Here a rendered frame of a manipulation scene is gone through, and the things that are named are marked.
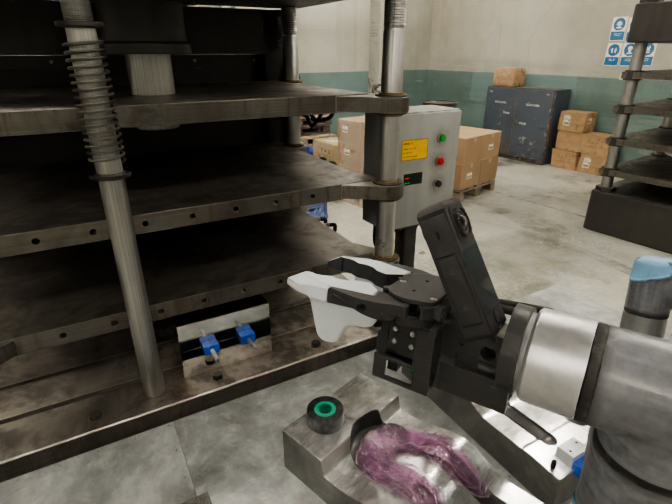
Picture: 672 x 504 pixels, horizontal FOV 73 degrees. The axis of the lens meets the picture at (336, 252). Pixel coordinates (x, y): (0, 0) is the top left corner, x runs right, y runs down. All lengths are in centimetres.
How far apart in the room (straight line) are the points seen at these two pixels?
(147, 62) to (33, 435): 100
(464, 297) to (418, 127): 124
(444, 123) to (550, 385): 135
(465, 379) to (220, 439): 88
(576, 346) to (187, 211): 102
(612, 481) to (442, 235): 21
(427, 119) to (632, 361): 131
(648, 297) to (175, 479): 103
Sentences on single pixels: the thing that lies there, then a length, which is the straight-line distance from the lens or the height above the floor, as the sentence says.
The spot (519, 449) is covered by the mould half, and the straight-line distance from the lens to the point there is 112.
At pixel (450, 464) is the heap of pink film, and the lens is 102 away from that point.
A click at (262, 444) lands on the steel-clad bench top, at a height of 80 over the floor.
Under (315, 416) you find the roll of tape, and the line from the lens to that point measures 102.
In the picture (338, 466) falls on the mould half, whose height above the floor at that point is 87.
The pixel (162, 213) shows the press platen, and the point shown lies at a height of 128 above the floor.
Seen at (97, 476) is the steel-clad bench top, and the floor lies 80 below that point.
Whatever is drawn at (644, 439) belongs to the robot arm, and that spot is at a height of 142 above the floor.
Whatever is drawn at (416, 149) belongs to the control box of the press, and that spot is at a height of 135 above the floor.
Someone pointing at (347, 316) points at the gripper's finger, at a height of 144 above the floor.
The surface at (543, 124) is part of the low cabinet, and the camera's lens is 787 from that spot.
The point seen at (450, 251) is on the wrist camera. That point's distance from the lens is 36.
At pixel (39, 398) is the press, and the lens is 153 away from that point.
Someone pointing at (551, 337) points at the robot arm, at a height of 147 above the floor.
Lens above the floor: 165
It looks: 24 degrees down
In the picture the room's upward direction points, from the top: straight up
